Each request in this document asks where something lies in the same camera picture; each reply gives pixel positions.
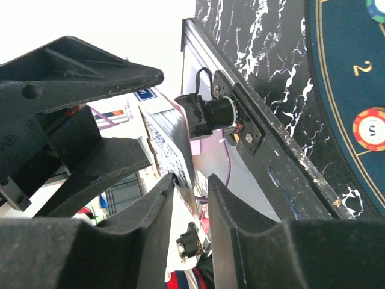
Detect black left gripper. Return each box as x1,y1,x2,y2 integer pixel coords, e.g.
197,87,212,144
1,36,164,217

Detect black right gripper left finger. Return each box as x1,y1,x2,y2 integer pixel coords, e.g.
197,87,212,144
1,173,174,288

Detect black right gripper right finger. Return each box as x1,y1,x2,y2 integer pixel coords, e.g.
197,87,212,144
208,175,384,288

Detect blue playing card box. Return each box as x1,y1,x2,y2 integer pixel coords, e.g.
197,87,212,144
134,89,198,216

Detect orange poker chip stack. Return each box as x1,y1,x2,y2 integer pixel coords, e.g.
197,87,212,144
352,107,384,152

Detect green chips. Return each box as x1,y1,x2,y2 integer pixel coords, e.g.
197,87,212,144
366,0,385,23

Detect round blue poker mat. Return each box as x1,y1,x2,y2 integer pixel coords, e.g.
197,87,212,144
306,1,384,216

